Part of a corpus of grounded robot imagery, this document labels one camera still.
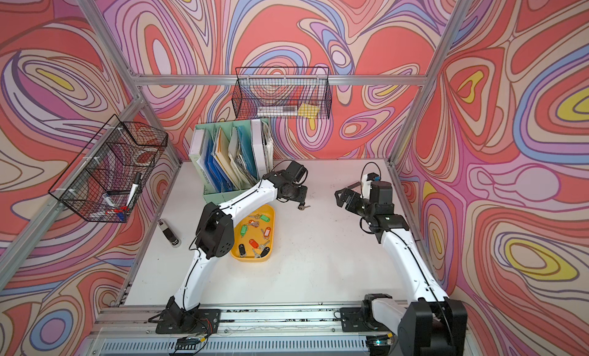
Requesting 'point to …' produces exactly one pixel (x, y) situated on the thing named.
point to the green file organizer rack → (231, 156)
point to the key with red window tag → (266, 232)
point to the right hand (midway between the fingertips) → (346, 202)
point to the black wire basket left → (105, 179)
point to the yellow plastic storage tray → (254, 235)
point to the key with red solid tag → (253, 242)
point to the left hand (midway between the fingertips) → (304, 195)
